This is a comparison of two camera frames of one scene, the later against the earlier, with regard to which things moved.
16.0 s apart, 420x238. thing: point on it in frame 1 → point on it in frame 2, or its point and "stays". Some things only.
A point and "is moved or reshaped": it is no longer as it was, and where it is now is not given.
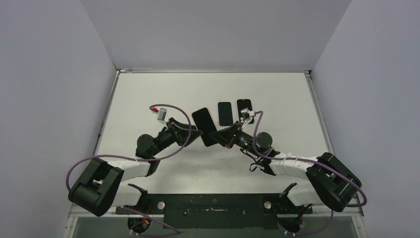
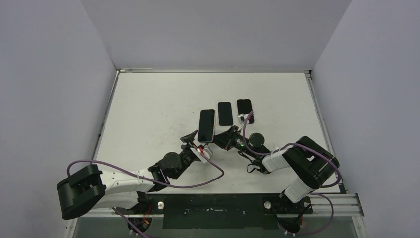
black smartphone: x=241 y=104 stays
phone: x=205 y=121 is moved or reshaped
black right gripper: x=235 y=132 stays
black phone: x=225 y=113 stays
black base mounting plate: x=216 y=210 stays
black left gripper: x=180 y=131 → x=189 y=141
